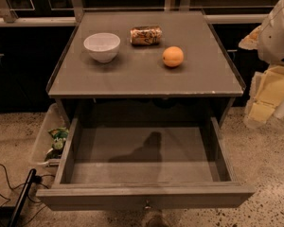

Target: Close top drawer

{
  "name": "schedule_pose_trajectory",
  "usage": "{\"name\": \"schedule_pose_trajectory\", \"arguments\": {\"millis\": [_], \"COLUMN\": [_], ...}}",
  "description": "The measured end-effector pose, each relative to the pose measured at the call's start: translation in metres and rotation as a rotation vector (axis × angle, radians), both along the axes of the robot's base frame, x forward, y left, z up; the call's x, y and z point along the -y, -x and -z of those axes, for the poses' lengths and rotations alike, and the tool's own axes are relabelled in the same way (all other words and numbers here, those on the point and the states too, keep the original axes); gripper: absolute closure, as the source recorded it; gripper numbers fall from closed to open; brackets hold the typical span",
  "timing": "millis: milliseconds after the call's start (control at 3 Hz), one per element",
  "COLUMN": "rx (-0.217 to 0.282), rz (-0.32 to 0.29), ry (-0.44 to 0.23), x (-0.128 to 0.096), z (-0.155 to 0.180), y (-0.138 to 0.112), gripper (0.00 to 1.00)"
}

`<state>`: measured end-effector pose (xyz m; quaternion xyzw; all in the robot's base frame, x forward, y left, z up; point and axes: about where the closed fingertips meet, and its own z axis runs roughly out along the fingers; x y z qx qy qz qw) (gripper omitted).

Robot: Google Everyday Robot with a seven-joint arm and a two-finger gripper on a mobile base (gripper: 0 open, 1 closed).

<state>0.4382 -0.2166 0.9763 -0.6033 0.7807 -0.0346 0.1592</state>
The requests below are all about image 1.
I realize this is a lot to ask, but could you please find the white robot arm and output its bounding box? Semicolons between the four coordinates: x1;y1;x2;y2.
239;0;284;128

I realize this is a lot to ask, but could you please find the crushed soda can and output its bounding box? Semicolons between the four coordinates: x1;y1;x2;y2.
130;26;162;45

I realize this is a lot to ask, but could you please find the clear plastic bin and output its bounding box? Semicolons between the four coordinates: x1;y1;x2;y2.
29;103;68;175

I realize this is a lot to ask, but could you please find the black stand leg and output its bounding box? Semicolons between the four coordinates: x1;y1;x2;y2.
8;168;37;227

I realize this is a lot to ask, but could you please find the green snack bag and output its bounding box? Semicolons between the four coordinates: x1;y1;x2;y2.
44;127;69;161

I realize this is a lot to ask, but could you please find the small drawer knob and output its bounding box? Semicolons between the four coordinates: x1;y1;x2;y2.
144;200;151;210

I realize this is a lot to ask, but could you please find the black cable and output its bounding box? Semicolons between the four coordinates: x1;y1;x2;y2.
0;163;56;227

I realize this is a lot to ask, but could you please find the white bowl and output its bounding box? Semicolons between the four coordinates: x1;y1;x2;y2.
83;33;120;63

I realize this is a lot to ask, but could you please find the orange fruit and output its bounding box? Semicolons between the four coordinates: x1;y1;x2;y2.
162;46;184;68

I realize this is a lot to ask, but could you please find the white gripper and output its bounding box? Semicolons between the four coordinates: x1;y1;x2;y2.
239;26;284;128

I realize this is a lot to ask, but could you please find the grey top drawer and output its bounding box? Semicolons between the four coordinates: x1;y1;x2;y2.
37;118;255;211

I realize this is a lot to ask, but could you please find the grey cabinet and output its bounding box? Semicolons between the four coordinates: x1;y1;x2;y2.
45;10;246;129

